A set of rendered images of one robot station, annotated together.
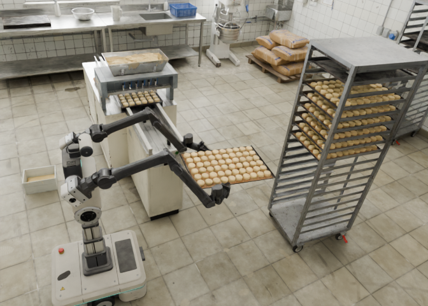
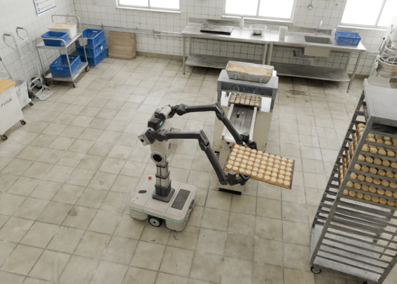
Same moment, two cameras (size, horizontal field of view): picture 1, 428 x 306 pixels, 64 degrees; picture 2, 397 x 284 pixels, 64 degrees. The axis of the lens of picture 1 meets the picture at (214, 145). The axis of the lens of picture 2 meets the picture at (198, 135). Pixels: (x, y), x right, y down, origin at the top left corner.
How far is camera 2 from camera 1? 1.19 m
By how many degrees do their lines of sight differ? 33
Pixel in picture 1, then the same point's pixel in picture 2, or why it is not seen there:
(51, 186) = (174, 141)
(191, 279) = (216, 241)
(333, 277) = not seen: outside the picture
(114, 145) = (218, 128)
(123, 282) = (168, 213)
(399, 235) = not seen: outside the picture
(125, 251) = (182, 196)
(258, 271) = (268, 265)
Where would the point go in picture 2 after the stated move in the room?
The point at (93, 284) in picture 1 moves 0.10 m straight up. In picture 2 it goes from (153, 205) to (152, 198)
